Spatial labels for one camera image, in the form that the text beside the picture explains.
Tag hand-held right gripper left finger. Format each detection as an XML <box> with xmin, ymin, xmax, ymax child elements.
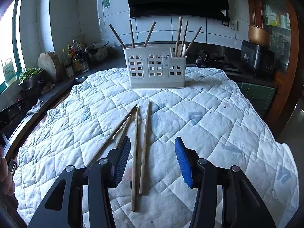
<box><xmin>28</xmin><ymin>136</ymin><xmax>131</xmax><ymax>228</ymax></box>

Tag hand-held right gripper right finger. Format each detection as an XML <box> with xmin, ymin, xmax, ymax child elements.
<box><xmin>174</xmin><ymin>136</ymin><xmax>277</xmax><ymax>228</ymax></box>

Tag white plastic utensil holder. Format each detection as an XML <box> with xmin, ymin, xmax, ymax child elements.
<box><xmin>123</xmin><ymin>46</ymin><xmax>187</xmax><ymax>89</ymax></box>

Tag person's left hand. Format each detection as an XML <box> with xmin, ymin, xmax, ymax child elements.
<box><xmin>0</xmin><ymin>147</ymin><xmax>16</xmax><ymax>197</ymax></box>

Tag kitchen sink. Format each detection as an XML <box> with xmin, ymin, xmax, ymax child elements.
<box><xmin>0</xmin><ymin>100</ymin><xmax>41</xmax><ymax>145</ymax></box>

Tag white quilted cloth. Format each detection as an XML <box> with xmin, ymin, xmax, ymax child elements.
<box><xmin>13</xmin><ymin>66</ymin><xmax>300</xmax><ymax>228</ymax></box>

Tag grey dish cloth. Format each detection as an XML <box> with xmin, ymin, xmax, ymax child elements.
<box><xmin>27</xmin><ymin>100</ymin><xmax>43</xmax><ymax>116</ymax></box>

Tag steel bowl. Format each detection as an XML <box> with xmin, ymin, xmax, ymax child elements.
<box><xmin>17</xmin><ymin>72</ymin><xmax>45</xmax><ymax>91</ymax></box>

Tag pink rag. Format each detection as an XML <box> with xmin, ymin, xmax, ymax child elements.
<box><xmin>41</xmin><ymin>82</ymin><xmax>56</xmax><ymax>94</ymax></box>

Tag green leafy vegetables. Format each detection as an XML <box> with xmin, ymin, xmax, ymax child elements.
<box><xmin>18</xmin><ymin>68</ymin><xmax>44</xmax><ymax>82</ymax></box>

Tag blue label detergent bottle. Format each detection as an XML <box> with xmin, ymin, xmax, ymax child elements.
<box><xmin>2</xmin><ymin>58</ymin><xmax>17</xmax><ymax>87</ymax></box>

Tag green cabinet door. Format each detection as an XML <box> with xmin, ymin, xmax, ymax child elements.
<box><xmin>236</xmin><ymin>82</ymin><xmax>277</xmax><ymax>111</ymax></box>

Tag black gas stove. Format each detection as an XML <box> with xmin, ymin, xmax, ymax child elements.
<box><xmin>195</xmin><ymin>50</ymin><xmax>240</xmax><ymax>73</ymax></box>

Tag yellow labelled jar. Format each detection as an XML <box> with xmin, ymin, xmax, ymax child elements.
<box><xmin>72</xmin><ymin>57</ymin><xmax>89</xmax><ymax>73</ymax></box>

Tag round wooden cutting board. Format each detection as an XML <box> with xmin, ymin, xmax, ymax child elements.
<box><xmin>38</xmin><ymin>51</ymin><xmax>60</xmax><ymax>82</ymax></box>

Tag steel cooking pot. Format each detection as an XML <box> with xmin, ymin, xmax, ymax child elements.
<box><xmin>85</xmin><ymin>41</ymin><xmax>110</xmax><ymax>63</ymax></box>

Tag clear plastic oil bottle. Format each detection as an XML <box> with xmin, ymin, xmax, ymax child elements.
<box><xmin>71</xmin><ymin>40</ymin><xmax>81</xmax><ymax>60</ymax></box>

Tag black rice cooker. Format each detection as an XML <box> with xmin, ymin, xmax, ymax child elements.
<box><xmin>240</xmin><ymin>40</ymin><xmax>276</xmax><ymax>74</ymax></box>

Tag window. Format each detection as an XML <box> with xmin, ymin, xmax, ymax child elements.
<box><xmin>0</xmin><ymin>0</ymin><xmax>25</xmax><ymax>88</ymax></box>

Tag copper coloured inner pot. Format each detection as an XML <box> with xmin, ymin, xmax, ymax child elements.
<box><xmin>248</xmin><ymin>24</ymin><xmax>273</xmax><ymax>47</ymax></box>

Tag wooden glass door cabinet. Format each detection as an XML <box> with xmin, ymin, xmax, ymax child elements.
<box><xmin>245</xmin><ymin>0</ymin><xmax>300</xmax><ymax>133</ymax></box>

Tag green and white boxes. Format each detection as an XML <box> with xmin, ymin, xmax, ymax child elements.
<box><xmin>264</xmin><ymin>3</ymin><xmax>291</xmax><ymax>30</ymax></box>

